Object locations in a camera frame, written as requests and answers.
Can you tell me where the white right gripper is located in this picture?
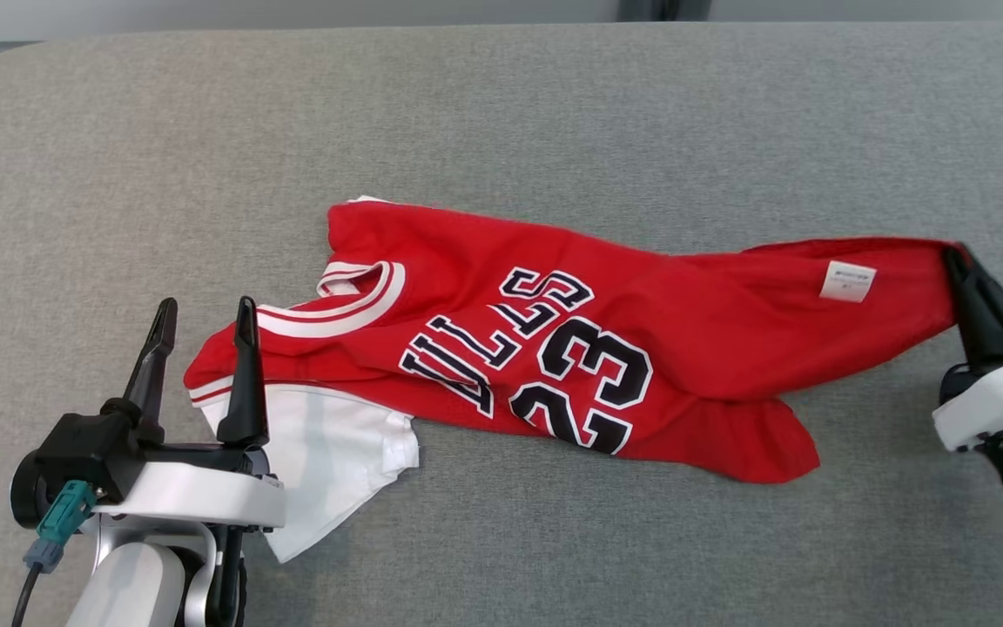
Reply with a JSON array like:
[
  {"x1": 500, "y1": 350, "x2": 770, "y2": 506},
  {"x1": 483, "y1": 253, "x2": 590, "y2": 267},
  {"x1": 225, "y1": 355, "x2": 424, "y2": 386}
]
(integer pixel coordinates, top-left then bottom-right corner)
[{"x1": 932, "y1": 244, "x2": 1003, "y2": 453}]

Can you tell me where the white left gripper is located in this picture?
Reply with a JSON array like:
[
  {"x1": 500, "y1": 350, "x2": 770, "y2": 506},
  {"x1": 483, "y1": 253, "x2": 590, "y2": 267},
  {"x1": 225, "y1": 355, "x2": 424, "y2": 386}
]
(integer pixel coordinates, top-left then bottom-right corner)
[{"x1": 94, "y1": 296, "x2": 286, "y2": 530}]

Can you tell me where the red Bulls basketball jersey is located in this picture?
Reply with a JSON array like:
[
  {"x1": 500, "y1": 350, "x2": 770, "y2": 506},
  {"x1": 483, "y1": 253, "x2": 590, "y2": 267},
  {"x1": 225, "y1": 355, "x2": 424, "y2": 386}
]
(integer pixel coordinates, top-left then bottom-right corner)
[{"x1": 184, "y1": 196, "x2": 964, "y2": 563}]

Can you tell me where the black cable with teal connector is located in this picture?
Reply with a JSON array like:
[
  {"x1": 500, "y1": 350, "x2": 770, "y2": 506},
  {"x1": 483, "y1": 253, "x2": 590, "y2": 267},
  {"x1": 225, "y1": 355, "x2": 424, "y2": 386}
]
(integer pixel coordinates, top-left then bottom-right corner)
[{"x1": 12, "y1": 479, "x2": 98, "y2": 627}]

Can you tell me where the grey metal post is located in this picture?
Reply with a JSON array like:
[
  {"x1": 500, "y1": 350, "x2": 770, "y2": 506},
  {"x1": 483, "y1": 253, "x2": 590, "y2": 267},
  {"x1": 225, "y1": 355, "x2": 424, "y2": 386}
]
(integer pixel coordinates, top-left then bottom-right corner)
[{"x1": 619, "y1": 0, "x2": 711, "y2": 23}]

